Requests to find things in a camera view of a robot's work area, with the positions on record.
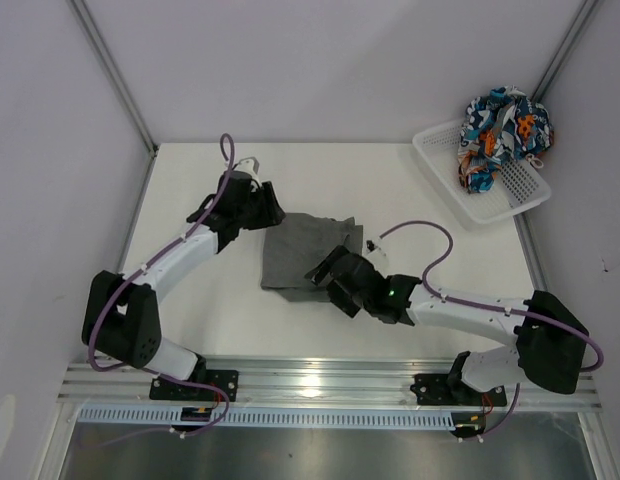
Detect white slotted cable duct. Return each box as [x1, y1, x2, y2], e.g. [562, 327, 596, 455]
[77, 404, 455, 431]

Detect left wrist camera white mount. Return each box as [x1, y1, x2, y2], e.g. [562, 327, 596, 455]
[234, 156, 261, 183]

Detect aluminium mounting rail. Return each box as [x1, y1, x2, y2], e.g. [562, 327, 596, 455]
[57, 355, 602, 412]

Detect colourful patterned shorts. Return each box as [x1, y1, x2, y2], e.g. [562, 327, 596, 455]
[457, 85, 554, 194]

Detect white plastic basket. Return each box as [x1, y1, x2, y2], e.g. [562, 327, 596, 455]
[413, 118, 552, 231]

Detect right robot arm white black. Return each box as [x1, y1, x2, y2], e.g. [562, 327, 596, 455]
[305, 246, 589, 404]

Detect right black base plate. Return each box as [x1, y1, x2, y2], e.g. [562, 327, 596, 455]
[409, 373, 507, 407]

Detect grey shorts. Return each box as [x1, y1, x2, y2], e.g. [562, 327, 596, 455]
[260, 213, 363, 303]

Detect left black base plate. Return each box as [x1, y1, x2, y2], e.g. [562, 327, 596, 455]
[149, 368, 240, 403]

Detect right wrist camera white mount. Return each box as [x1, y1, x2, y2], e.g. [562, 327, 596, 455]
[365, 239, 388, 265]

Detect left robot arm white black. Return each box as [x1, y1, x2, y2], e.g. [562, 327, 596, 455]
[81, 170, 285, 400]

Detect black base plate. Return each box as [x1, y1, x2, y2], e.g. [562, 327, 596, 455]
[149, 368, 240, 403]
[409, 373, 507, 407]

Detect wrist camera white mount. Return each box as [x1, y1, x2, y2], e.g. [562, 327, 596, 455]
[234, 156, 261, 183]
[365, 239, 388, 265]

